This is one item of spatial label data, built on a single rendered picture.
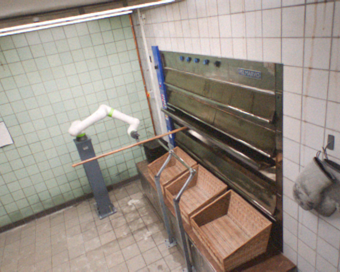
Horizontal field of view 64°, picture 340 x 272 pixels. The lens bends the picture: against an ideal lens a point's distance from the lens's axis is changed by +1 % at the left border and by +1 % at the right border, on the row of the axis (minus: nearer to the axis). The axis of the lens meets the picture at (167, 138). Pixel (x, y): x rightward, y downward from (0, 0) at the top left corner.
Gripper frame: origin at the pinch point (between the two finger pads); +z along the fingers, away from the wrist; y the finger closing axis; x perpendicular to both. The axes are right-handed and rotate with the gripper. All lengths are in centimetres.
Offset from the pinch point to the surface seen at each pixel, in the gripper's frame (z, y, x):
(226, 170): 94, 16, -57
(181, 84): 22, -58, -54
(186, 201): 62, 59, -22
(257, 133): 139, -39, -58
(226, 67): 106, -85, -57
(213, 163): 72, 18, -56
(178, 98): 3, -38, -56
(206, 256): 136, 60, -5
